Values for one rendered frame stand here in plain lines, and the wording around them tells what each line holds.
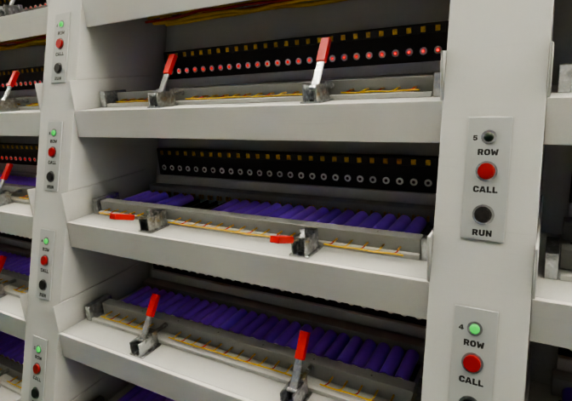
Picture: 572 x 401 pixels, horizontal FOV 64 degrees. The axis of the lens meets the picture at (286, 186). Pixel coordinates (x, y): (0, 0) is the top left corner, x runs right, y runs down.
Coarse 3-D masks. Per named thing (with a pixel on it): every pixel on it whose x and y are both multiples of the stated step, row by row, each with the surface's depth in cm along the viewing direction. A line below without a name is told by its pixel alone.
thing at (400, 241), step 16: (112, 208) 79; (128, 208) 77; (144, 208) 75; (160, 208) 73; (176, 208) 72; (192, 208) 72; (176, 224) 70; (208, 224) 68; (224, 224) 67; (240, 224) 66; (256, 224) 64; (272, 224) 63; (288, 224) 62; (304, 224) 61; (320, 224) 60; (336, 224) 60; (336, 240) 58; (352, 240) 57; (368, 240) 56; (384, 240) 55; (400, 240) 54; (416, 240) 53
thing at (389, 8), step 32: (320, 0) 77; (352, 0) 74; (384, 0) 72; (416, 0) 69; (448, 0) 67; (192, 32) 91; (224, 32) 87; (256, 32) 84; (288, 32) 80; (320, 32) 77; (0, 64) 126; (32, 64) 118; (544, 160) 60; (544, 192) 60; (544, 224) 60; (544, 352) 59
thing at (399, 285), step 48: (96, 192) 82; (288, 192) 76; (336, 192) 72; (384, 192) 68; (96, 240) 74; (144, 240) 69; (192, 240) 64; (240, 240) 63; (288, 288) 57; (336, 288) 53; (384, 288) 50
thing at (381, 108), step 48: (240, 48) 81; (288, 48) 76; (336, 48) 72; (384, 48) 68; (432, 48) 65; (96, 96) 81; (144, 96) 79; (192, 96) 72; (240, 96) 67; (288, 96) 63; (336, 96) 58; (384, 96) 55; (432, 96) 53
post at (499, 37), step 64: (512, 0) 44; (448, 64) 47; (512, 64) 44; (448, 128) 47; (512, 128) 44; (448, 192) 47; (512, 192) 44; (448, 256) 47; (512, 256) 44; (448, 320) 46; (512, 320) 44; (448, 384) 46; (512, 384) 43
